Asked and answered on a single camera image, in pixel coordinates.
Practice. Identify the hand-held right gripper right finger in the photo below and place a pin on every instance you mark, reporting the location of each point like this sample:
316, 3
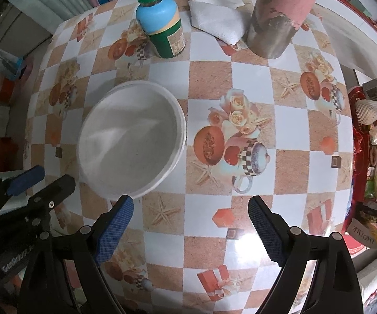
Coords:
267, 229

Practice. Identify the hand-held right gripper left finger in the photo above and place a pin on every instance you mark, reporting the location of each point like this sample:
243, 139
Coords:
114, 229

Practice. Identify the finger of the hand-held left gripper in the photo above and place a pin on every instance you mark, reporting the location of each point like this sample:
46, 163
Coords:
57, 191
25, 180

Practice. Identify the large white bowl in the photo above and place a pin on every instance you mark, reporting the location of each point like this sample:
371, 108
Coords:
129, 144

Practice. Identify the orange box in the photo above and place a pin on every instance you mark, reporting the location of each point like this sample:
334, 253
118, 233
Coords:
7, 90

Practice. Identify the dark packet of nuts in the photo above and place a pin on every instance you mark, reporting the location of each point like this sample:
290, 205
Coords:
371, 216

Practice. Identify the fruit in white foam net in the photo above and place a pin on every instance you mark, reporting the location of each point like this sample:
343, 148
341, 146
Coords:
370, 111

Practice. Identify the checkered printed tablecloth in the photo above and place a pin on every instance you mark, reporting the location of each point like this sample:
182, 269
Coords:
208, 81

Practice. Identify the round red tray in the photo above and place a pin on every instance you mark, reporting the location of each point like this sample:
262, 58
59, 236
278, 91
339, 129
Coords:
353, 95

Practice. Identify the blue bottle green cap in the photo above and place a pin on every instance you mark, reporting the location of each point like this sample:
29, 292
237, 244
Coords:
162, 36

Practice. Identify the pink steel thermos flask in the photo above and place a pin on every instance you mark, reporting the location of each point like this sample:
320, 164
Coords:
273, 23

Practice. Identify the white folded towel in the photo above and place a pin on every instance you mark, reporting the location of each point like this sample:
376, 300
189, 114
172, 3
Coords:
214, 19

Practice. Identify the white tv cabinet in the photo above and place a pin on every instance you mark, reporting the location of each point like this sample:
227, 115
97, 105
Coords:
355, 9

